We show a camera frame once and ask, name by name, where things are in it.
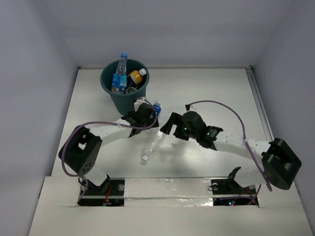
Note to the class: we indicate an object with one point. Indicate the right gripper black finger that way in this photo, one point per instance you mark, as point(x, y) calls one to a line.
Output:
point(173, 120)
point(179, 131)

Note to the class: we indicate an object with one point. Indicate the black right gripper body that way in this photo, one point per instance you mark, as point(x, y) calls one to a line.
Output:
point(186, 133)

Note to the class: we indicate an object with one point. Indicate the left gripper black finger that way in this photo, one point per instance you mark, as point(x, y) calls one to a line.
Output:
point(135, 131)
point(154, 123)

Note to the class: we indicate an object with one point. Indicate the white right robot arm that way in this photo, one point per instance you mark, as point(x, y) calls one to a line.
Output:
point(217, 139)

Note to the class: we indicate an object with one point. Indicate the aluminium rail right edge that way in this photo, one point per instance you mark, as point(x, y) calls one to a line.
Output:
point(265, 118)

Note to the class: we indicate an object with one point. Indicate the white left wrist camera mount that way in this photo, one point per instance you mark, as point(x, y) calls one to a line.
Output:
point(139, 101)

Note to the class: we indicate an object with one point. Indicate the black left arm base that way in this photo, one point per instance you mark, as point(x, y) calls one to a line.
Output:
point(109, 194)

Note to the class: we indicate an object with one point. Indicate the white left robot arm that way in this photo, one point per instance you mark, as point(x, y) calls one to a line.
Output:
point(79, 153)

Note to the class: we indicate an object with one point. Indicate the clear bottle blue cap label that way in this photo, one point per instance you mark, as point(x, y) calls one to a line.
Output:
point(119, 81)

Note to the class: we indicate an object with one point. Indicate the dark green plastic bin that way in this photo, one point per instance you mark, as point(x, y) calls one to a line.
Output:
point(124, 103)

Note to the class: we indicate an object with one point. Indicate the clear bottle dark blue label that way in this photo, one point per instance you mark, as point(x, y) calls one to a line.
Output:
point(157, 107)

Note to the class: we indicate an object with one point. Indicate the orange juice bottle white cap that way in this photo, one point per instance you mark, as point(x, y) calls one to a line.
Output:
point(135, 77)

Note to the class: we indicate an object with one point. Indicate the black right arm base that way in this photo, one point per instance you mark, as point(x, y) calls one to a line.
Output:
point(227, 192)

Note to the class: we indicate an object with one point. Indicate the silver foil tape strip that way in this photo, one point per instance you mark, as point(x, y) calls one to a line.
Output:
point(168, 192)

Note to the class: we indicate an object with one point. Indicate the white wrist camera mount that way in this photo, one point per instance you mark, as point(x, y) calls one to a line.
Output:
point(190, 107)
point(139, 101)

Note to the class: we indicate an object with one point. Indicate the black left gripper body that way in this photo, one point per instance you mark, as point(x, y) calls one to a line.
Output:
point(148, 119)

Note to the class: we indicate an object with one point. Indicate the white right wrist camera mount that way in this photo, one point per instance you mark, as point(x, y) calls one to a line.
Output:
point(190, 107)

